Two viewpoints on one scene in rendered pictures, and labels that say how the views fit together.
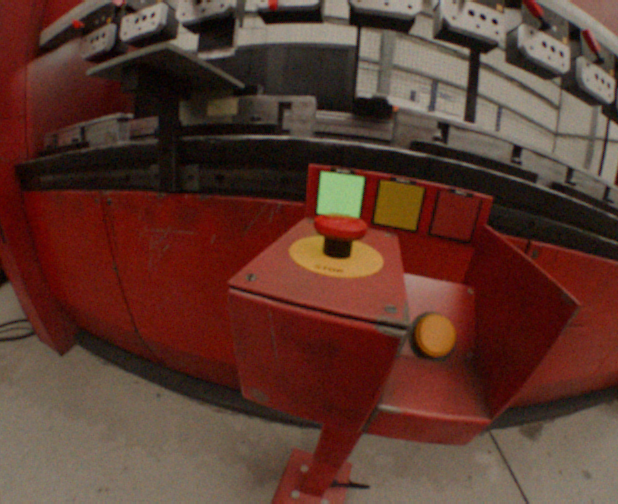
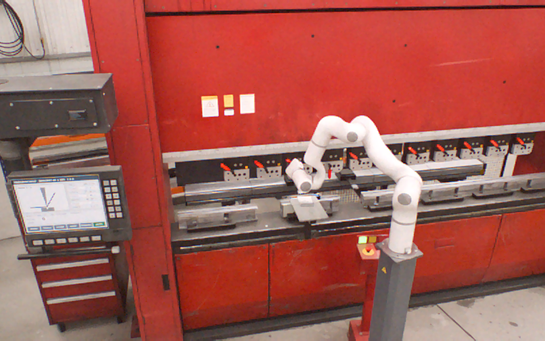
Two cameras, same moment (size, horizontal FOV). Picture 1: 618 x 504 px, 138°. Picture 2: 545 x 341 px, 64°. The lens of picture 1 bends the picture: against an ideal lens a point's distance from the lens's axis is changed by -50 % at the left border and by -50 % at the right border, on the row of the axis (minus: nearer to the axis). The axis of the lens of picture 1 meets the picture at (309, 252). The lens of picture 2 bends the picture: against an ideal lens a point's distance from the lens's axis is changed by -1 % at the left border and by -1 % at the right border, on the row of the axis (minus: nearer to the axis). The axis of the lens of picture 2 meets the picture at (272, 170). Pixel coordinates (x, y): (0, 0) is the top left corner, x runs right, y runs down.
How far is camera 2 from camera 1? 2.62 m
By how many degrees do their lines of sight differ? 16
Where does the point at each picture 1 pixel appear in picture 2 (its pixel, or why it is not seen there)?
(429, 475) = (409, 325)
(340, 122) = (333, 182)
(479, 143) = (389, 197)
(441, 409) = not seen: hidden behind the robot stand
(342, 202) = (363, 240)
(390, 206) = (371, 239)
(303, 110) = (336, 203)
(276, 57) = not seen: hidden behind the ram
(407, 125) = (366, 200)
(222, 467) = not seen: outside the picture
